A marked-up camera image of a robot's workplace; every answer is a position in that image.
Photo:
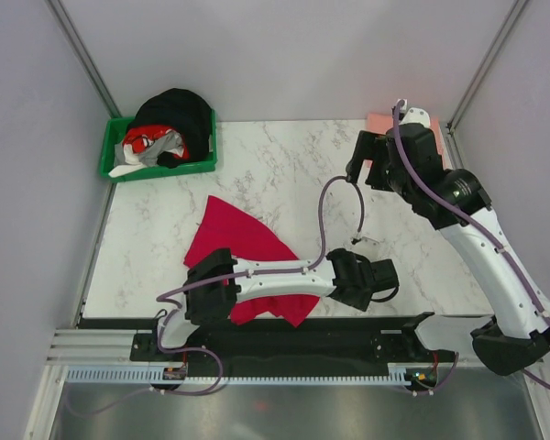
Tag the green plastic bin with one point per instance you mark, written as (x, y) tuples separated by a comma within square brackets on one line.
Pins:
[(115, 131)]

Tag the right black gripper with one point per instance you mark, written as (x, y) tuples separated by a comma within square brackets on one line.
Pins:
[(373, 147)]

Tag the light blue cable duct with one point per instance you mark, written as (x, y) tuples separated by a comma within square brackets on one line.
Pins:
[(162, 376)]

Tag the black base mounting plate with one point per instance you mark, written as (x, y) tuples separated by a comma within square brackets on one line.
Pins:
[(317, 347)]

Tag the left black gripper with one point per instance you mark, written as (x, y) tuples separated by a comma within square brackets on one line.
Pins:
[(366, 298)]

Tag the folded salmon pink t shirt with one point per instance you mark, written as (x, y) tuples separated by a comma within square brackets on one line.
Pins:
[(380, 124)]

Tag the black garment in bin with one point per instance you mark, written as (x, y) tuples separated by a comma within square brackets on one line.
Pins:
[(184, 111)]

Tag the grey garment in bin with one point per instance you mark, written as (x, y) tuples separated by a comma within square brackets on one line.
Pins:
[(167, 151)]

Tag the left aluminium frame post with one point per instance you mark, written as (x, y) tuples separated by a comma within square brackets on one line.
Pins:
[(71, 33)]

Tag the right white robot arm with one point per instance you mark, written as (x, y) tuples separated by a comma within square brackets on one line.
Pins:
[(405, 160)]

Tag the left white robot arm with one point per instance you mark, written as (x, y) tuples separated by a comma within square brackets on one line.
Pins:
[(220, 282)]

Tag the magenta t shirt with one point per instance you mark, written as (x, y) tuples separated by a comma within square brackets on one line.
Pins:
[(225, 226)]

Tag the red garment in bin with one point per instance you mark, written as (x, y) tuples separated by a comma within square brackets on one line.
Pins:
[(141, 137)]

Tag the white garment in bin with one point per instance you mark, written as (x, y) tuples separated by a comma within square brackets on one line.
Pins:
[(126, 161)]

